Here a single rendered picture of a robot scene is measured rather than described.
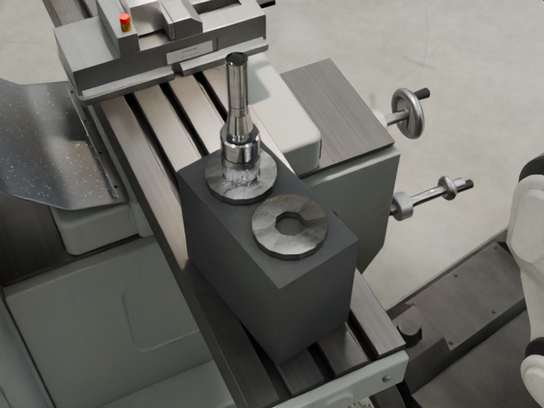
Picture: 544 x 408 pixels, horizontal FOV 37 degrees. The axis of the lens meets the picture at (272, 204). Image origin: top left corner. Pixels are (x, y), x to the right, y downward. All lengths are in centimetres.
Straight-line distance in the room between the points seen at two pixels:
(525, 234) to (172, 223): 51
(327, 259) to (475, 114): 185
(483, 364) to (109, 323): 71
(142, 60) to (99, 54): 7
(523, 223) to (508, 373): 42
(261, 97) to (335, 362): 63
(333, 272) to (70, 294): 66
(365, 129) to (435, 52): 136
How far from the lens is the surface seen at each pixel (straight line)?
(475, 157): 262
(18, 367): 157
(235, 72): 87
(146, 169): 128
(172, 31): 138
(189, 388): 188
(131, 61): 139
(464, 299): 156
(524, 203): 117
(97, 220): 139
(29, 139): 141
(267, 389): 106
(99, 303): 156
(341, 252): 95
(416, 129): 177
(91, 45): 141
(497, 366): 153
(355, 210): 168
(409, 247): 235
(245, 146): 94
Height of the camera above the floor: 188
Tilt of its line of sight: 51 degrees down
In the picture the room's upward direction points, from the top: straight up
